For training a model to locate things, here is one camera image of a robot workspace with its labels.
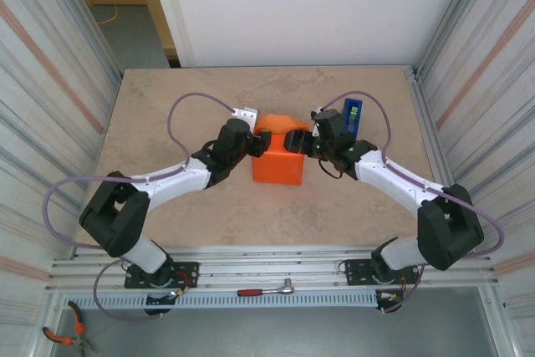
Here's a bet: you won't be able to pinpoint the black under-rail bracket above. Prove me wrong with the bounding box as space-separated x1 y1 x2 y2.
374 288 405 315
144 288 185 317

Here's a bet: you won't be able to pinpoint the orange-handled pliers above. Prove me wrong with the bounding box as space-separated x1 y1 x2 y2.
43 300 99 354

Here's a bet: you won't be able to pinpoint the orange cloth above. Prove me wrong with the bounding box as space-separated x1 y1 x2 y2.
251 113 311 186

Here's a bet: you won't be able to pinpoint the blue tape dispenser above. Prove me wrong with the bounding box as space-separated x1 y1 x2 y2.
340 98 364 140

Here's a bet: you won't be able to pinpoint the white slotted cable duct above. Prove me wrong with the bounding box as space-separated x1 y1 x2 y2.
62 289 380 310

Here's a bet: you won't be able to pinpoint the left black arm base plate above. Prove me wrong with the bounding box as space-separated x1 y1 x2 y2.
124 262 200 290

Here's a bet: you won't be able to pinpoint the red-handled ratchet wrench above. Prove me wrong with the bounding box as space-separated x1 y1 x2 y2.
237 278 297 298

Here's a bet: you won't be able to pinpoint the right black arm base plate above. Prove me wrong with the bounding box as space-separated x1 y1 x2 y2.
344 257 421 287

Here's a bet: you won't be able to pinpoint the orange floor cable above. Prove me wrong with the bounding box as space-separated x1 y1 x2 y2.
96 4 119 26

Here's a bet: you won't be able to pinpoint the aluminium rail frame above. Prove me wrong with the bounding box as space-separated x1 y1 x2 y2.
45 243 501 293

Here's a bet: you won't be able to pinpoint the thin black cable loop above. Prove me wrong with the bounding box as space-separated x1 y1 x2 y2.
318 159 344 181

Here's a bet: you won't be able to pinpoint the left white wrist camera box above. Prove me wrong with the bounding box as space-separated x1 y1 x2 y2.
232 105 258 128

